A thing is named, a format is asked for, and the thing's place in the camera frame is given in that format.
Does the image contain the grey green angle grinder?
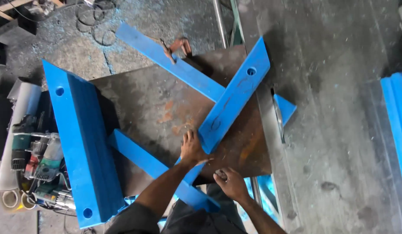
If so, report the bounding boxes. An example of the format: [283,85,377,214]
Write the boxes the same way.
[33,133,64,182]

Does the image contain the shiny steel rod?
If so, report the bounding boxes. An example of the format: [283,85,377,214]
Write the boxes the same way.
[213,0,229,49]
[250,176,264,208]

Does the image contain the person's left hand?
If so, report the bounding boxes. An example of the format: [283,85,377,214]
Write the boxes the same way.
[180,129,215,168]

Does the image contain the long blue plastic bar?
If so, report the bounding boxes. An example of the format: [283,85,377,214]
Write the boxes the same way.
[115,22,298,127]

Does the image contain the blue plastic bar with scribbles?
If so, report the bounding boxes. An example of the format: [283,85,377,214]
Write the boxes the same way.
[198,36,271,155]

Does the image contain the green silver power tool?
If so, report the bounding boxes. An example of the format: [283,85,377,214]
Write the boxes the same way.
[34,187,77,210]

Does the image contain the rusty metal clamp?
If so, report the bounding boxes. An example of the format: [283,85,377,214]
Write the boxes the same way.
[159,37,193,65]

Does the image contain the wooden frame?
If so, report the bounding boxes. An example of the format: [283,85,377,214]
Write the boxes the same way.
[0,0,65,21]

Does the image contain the person's right hand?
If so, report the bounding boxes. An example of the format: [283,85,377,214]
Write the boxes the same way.
[213,167,251,203]

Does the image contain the dark green power drill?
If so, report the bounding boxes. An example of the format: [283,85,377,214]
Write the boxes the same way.
[11,115,38,171]

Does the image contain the dark metal block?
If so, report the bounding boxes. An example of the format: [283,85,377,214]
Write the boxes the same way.
[0,19,38,45]

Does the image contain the coiled thin wire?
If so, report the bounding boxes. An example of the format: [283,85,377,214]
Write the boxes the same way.
[75,0,118,47]

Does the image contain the thick blue plastic block stack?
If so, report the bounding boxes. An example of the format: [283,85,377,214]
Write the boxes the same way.
[41,59,126,229]

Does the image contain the white rolled sheet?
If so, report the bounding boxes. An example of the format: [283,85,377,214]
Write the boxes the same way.
[0,82,42,192]

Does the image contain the rusty steel plate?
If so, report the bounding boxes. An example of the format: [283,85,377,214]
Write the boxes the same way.
[89,45,273,197]

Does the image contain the green metal frame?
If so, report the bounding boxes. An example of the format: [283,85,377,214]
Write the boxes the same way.
[229,0,246,47]

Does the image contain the narrow blue plastic bar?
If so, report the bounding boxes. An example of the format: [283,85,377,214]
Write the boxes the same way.
[107,129,220,213]

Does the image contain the stack of blue plastic slabs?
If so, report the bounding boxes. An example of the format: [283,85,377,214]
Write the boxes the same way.
[380,71,402,210]

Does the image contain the person's dark clothing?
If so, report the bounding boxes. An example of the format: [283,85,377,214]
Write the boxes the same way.
[105,184,248,234]

